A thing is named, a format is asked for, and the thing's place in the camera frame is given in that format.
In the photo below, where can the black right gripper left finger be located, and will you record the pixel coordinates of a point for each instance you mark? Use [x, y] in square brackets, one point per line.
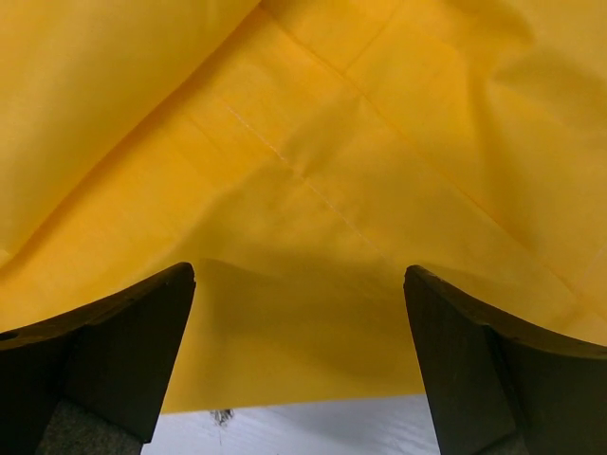
[93, 380]

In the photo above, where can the yellow printed pillowcase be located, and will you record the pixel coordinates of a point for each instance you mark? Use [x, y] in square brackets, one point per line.
[301, 155]

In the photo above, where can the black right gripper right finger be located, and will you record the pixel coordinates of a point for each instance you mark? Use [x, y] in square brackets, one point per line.
[497, 384]

